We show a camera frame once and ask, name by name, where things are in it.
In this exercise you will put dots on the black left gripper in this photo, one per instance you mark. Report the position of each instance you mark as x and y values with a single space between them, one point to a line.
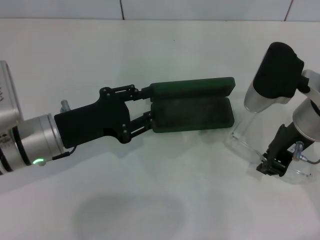
100 120

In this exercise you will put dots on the silver right gripper plug connector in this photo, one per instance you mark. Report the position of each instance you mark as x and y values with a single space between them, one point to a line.
298 150

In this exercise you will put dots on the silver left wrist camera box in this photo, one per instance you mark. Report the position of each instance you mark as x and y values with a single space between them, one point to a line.
10 100

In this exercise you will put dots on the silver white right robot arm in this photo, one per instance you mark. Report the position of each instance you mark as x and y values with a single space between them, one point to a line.
307 120

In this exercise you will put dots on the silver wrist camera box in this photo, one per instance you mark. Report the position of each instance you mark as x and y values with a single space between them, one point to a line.
275 75
10 100

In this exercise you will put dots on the silver left gripper plug connector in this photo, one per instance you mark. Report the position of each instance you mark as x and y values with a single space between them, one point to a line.
65 106

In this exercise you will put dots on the silver gripper plug connector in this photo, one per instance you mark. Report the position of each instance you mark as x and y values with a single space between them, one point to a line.
65 106
298 150

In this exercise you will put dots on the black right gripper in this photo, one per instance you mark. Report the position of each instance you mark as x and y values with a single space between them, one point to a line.
283 145

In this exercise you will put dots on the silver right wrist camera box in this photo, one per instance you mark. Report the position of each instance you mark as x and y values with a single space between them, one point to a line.
275 75

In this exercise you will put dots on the clear plastic glasses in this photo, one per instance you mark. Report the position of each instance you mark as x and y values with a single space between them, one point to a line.
300 177

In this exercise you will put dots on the green glasses case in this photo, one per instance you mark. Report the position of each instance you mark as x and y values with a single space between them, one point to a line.
190 115

